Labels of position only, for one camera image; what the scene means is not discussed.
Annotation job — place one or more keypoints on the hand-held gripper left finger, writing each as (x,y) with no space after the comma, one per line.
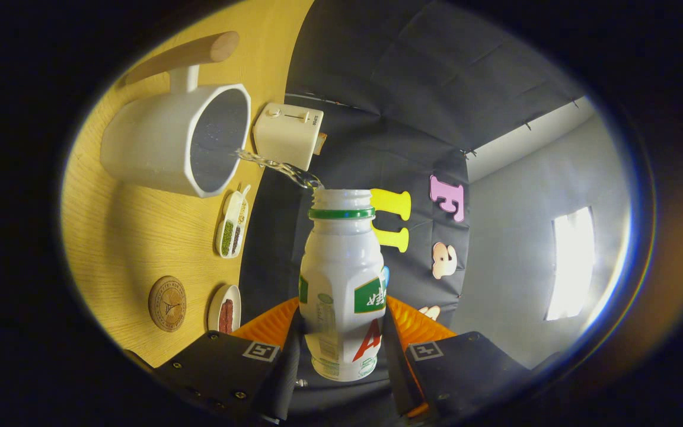
(287,373)

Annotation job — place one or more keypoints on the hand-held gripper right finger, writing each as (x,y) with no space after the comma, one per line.
(398,373)

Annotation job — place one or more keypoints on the white juice bottle green label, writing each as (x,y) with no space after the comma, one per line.
(341,267)

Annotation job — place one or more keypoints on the round brown coaster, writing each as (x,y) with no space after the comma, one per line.
(167,303)

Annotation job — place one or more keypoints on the clear juice stream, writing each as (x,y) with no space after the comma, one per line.
(282,168)

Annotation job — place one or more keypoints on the red sausage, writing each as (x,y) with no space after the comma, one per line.
(230,314)
(223,317)

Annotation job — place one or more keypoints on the round white plate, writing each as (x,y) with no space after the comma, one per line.
(214,311)

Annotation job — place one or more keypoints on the small white divided bean dish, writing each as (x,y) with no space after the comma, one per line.
(232,225)

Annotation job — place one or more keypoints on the ceiling light panel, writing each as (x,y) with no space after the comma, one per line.
(571,261)

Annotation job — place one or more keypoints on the wooden table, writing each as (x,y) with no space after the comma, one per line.
(122,237)

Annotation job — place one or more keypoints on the bread slice in toaster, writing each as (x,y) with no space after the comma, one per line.
(321,143)

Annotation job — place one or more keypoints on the white toaster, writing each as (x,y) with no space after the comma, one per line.
(285,133)

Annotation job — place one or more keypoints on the black backdrop cloth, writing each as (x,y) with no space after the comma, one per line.
(377,77)

